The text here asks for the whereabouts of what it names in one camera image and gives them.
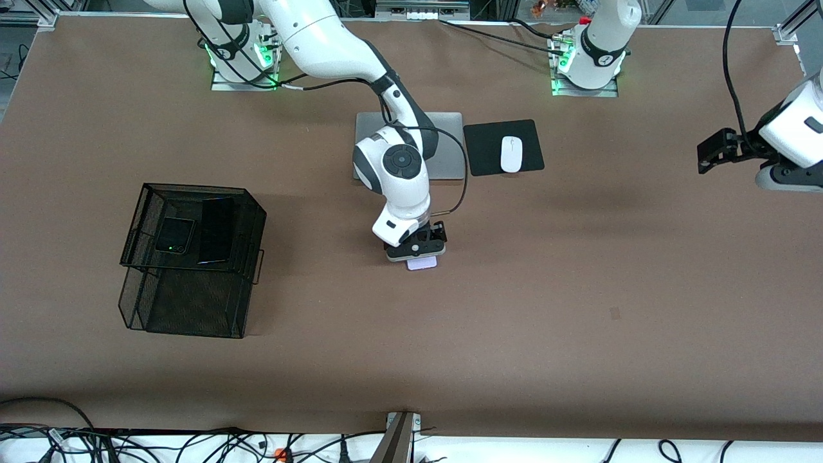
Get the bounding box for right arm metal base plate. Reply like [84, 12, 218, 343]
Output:
[211, 39, 284, 92]

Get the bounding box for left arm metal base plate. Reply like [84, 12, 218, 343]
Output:
[550, 32, 619, 98]

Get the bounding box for black looped cable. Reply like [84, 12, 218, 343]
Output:
[0, 397, 97, 451]

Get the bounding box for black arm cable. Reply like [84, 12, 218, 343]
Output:
[723, 0, 752, 139]
[183, 0, 469, 217]

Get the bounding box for silver closed laptop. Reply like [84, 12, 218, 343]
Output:
[352, 112, 465, 181]

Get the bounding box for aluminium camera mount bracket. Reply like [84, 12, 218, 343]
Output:
[370, 412, 422, 463]

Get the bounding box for white power strip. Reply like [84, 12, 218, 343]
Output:
[375, 0, 471, 21]

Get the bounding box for white computer mouse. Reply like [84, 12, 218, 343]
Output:
[500, 136, 523, 174]

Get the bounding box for black table cable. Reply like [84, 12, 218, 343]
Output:
[439, 18, 566, 55]

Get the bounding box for small black flip phone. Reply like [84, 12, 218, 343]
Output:
[154, 217, 195, 255]

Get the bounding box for black mesh two-tier organizer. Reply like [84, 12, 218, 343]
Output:
[118, 183, 267, 340]

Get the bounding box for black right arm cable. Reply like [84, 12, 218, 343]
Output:
[183, 0, 469, 217]

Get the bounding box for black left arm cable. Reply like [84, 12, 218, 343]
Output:
[723, 0, 752, 139]

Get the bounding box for aluminium frame profile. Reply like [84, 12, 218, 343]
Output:
[773, 0, 823, 46]
[0, 10, 60, 28]

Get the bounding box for black mouse pad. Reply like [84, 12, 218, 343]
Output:
[463, 119, 545, 177]

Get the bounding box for tall black smartphone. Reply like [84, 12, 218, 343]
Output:
[197, 196, 236, 265]

